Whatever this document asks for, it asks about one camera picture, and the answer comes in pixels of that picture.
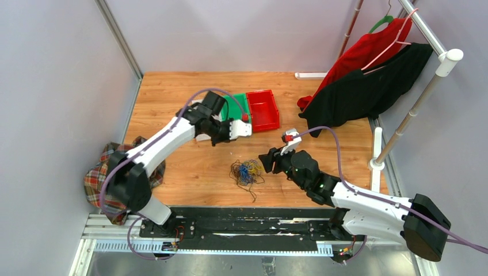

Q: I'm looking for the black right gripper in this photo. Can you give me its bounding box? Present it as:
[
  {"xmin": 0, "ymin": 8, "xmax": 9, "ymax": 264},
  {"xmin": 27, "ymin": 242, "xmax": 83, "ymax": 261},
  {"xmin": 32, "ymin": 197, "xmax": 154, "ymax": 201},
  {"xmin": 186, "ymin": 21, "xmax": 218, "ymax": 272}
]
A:
[{"xmin": 259, "ymin": 143, "xmax": 307, "ymax": 190}]

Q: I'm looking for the yellow cable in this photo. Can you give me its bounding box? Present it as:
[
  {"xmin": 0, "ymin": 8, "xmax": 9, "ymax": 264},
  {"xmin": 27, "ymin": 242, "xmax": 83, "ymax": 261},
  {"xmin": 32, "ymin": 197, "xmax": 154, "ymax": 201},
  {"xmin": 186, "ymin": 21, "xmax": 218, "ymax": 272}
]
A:
[{"xmin": 240, "ymin": 159, "xmax": 263, "ymax": 176}]

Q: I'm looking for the brown cable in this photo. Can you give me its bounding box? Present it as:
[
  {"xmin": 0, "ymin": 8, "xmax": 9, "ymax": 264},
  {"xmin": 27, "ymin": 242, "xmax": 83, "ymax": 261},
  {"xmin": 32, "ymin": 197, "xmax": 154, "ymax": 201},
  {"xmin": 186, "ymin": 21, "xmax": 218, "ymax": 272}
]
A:
[{"xmin": 228, "ymin": 159, "xmax": 266, "ymax": 204}]

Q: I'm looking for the blue cable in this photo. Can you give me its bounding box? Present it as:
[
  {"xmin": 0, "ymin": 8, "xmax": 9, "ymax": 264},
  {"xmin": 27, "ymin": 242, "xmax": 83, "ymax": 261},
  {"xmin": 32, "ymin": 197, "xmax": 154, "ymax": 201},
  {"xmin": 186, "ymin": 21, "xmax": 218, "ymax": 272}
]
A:
[{"xmin": 234, "ymin": 162, "xmax": 258, "ymax": 183}]

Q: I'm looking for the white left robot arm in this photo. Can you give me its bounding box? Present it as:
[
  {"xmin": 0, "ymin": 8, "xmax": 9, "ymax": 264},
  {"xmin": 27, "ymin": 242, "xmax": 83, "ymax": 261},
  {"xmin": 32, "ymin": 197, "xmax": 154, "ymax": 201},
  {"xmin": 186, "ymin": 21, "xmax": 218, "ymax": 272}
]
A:
[{"xmin": 100, "ymin": 88, "xmax": 238, "ymax": 237}]

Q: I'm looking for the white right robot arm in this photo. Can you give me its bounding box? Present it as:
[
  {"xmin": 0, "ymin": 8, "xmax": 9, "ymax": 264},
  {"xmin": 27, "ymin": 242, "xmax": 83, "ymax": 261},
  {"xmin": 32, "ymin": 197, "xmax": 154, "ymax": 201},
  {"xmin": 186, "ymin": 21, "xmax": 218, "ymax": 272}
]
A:
[{"xmin": 258, "ymin": 148, "xmax": 451, "ymax": 262}]

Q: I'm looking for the white translucent plastic bin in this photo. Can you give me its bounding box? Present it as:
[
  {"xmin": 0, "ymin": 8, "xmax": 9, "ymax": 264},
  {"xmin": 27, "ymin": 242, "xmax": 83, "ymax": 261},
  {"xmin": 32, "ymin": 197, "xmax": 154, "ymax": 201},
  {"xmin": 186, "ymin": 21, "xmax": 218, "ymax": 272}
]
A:
[{"xmin": 191, "ymin": 100, "xmax": 212, "ymax": 142}]

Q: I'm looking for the green plastic bin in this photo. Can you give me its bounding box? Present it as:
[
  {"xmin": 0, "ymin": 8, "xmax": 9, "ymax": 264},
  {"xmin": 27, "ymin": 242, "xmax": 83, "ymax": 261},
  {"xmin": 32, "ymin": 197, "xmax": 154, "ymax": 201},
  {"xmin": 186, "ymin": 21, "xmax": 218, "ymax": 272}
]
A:
[{"xmin": 220, "ymin": 93, "xmax": 252, "ymax": 123}]

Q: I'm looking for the red plastic bin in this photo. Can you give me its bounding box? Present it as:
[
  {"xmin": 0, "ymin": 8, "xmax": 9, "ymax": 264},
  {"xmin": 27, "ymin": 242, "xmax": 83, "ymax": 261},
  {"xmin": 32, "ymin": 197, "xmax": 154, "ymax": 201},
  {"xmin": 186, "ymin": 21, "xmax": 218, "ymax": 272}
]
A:
[{"xmin": 246, "ymin": 90, "xmax": 280, "ymax": 133}]

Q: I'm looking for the black shirt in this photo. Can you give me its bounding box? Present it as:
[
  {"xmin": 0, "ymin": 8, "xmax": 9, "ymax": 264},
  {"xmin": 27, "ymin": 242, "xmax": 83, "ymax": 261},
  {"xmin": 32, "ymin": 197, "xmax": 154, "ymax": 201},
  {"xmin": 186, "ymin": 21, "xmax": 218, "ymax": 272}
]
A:
[{"xmin": 299, "ymin": 43, "xmax": 433, "ymax": 129}]

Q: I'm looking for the pink hanger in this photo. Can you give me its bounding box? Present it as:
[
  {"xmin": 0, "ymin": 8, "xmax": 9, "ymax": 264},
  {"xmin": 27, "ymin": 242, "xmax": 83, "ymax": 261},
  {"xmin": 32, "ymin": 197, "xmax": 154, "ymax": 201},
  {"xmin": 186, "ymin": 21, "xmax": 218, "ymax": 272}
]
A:
[{"xmin": 361, "ymin": 8, "xmax": 418, "ymax": 71}]

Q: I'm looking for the plaid cloth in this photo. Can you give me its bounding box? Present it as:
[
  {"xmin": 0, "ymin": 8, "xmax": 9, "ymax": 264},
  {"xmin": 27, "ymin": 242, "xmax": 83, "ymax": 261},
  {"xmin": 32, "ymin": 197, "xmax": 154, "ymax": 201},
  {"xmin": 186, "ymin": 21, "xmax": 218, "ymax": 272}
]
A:
[{"xmin": 83, "ymin": 136, "xmax": 166, "ymax": 225}]

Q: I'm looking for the red shirt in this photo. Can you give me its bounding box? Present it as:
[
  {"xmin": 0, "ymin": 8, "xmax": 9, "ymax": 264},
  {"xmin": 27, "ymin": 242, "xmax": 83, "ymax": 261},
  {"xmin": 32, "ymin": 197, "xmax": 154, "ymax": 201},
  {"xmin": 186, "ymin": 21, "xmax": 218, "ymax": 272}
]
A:
[{"xmin": 317, "ymin": 18, "xmax": 412, "ymax": 91}]

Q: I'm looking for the green hanger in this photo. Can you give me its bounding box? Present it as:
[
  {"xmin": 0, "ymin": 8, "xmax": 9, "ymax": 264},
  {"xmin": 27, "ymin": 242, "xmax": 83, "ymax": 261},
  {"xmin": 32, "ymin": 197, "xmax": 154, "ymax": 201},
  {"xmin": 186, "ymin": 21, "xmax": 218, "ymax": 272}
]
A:
[{"xmin": 368, "ymin": 0, "xmax": 394, "ymax": 34}]

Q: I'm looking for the silver clothes rack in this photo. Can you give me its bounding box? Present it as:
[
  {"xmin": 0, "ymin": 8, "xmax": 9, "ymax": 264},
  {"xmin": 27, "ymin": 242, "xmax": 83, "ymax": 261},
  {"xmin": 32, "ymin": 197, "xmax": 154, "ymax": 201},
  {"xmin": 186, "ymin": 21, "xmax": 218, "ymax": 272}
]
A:
[{"xmin": 340, "ymin": 1, "xmax": 468, "ymax": 187}]

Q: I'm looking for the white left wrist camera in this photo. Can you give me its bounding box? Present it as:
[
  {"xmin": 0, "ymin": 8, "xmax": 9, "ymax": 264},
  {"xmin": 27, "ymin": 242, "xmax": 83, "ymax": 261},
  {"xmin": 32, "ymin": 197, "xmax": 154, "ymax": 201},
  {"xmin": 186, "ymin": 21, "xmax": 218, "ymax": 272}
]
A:
[{"xmin": 229, "ymin": 120, "xmax": 253, "ymax": 140}]

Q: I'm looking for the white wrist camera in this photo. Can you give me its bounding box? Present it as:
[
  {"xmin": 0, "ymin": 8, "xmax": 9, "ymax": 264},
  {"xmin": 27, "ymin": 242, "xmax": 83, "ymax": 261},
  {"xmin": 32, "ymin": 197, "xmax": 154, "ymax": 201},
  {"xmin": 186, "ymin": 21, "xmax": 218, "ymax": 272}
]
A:
[
  {"xmin": 229, "ymin": 120, "xmax": 253, "ymax": 140},
  {"xmin": 280, "ymin": 128, "xmax": 302, "ymax": 155}
]

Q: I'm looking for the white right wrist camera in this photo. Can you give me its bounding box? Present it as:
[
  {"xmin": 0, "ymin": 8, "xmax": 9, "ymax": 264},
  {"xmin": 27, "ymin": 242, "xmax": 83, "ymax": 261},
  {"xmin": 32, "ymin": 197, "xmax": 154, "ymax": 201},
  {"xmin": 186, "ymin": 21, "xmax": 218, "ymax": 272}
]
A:
[{"xmin": 280, "ymin": 128, "xmax": 302, "ymax": 155}]

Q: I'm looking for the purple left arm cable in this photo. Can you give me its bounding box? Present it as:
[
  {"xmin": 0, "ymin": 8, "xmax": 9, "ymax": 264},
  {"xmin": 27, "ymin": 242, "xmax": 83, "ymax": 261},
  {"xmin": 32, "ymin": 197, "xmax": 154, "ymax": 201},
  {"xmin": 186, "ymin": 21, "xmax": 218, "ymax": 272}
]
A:
[{"xmin": 99, "ymin": 88, "xmax": 249, "ymax": 262}]

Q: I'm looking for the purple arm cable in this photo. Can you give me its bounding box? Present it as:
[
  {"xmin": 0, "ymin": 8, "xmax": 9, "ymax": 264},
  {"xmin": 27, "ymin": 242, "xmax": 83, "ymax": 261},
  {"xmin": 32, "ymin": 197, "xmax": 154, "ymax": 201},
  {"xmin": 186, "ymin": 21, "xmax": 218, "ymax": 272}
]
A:
[
  {"xmin": 295, "ymin": 126, "xmax": 488, "ymax": 263},
  {"xmin": 99, "ymin": 88, "xmax": 249, "ymax": 262}
]

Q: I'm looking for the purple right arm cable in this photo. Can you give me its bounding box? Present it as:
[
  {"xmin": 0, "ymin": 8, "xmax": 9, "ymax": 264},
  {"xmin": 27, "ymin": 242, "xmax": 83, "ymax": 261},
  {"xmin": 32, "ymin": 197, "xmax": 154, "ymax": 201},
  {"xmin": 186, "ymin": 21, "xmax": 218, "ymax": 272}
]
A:
[{"xmin": 295, "ymin": 126, "xmax": 488, "ymax": 263}]

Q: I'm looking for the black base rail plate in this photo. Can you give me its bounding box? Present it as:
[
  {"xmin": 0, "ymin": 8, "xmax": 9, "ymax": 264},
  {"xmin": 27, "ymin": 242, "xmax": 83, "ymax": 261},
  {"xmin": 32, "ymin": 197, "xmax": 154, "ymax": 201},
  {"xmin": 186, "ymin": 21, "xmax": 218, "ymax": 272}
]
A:
[{"xmin": 139, "ymin": 206, "xmax": 364, "ymax": 252}]

